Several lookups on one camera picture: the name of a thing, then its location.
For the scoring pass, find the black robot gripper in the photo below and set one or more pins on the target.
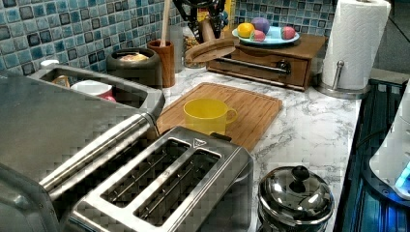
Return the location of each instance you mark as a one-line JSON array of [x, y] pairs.
[[214, 7]]

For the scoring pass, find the round wooden lid with knob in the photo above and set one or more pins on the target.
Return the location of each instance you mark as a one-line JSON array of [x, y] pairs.
[[211, 48]]

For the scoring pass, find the bamboo cutting board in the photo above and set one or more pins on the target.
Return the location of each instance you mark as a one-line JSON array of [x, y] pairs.
[[256, 112]]

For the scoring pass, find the glass jar with contents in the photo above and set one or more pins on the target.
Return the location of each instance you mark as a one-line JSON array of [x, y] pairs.
[[190, 42]]

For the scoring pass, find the yellow toy fruit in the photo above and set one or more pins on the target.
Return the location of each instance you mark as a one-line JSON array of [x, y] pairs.
[[245, 29]]

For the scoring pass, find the brown wooden utensil cup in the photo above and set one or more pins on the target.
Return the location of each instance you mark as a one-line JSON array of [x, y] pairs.
[[166, 54]]

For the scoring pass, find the purple toy fruit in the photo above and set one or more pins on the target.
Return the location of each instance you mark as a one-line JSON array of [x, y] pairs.
[[261, 24]]

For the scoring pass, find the pink green toy fruit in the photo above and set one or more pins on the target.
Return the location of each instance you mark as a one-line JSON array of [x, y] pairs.
[[257, 36]]

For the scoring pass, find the light blue plate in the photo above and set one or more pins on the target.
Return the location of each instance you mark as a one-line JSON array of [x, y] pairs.
[[273, 38]]

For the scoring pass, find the dark grey round canister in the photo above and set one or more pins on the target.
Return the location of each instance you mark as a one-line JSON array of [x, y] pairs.
[[141, 65]]

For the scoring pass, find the pink toy fruit right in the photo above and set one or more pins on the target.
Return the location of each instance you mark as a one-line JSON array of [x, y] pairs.
[[287, 33]]

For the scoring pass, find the yellow plastic mug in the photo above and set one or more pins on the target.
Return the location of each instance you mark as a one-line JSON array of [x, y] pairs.
[[208, 115]]

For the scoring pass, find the wooden drawer box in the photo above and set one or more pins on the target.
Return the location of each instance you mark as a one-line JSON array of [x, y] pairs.
[[288, 66]]

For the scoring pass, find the grey dish rack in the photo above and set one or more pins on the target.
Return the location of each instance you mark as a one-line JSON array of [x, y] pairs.
[[147, 99]]

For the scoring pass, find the white and pink bowl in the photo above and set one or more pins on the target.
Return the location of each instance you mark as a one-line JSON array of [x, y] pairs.
[[95, 88]]

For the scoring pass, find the white paper towel roll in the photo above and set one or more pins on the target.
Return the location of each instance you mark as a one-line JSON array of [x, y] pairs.
[[356, 33]]

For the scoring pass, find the stainless steel toaster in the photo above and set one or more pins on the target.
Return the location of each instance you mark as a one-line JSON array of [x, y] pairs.
[[186, 181]]

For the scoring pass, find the metal paper towel holder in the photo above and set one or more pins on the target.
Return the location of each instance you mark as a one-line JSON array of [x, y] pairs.
[[335, 91]]

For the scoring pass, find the steel pot with black knob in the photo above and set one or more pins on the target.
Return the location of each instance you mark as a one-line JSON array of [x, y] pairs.
[[294, 199]]

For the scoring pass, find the white electric kettle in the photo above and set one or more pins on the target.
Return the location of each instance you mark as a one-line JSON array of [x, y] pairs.
[[386, 123]]

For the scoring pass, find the wooden utensil handle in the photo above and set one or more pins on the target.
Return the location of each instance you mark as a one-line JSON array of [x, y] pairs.
[[165, 18]]

